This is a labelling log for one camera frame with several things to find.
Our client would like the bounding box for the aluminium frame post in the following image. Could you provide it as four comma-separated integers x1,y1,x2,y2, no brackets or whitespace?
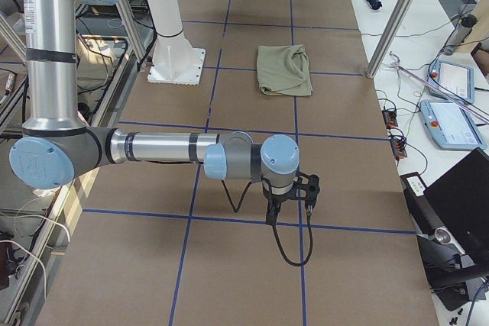
365,0,413,79

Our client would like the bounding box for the far teach pendant tablet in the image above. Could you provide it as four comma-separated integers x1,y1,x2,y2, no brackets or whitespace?
427,60,475,104

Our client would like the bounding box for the teach pendant tablet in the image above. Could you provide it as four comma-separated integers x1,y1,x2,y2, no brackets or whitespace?
419,100,487,150
427,60,475,104

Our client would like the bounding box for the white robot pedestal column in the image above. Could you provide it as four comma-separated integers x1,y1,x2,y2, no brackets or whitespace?
147,0,206,86

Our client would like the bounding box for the clear water bottle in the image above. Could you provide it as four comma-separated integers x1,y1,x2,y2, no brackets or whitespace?
442,14,478,56

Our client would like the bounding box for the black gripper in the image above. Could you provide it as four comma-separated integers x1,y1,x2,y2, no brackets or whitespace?
262,184,301,224

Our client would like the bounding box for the seated person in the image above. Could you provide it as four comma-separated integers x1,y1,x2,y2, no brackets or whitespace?
471,40,489,76

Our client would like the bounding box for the orange circuit board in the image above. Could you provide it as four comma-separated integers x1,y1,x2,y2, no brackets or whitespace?
382,109,398,129
389,135,407,161

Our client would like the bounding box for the olive green long-sleeve shirt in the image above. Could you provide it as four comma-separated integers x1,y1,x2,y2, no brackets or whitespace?
257,44,313,97

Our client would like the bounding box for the black laptop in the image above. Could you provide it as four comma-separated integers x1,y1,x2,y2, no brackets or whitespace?
400,148,488,263

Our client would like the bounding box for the reacher grabber stick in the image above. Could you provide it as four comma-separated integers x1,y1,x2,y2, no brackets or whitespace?
389,51,488,124

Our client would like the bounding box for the near teach pendant tablet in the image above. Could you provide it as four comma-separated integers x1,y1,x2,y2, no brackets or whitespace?
419,100,487,150

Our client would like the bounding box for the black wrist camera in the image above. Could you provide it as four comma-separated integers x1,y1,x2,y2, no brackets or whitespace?
297,172,320,217

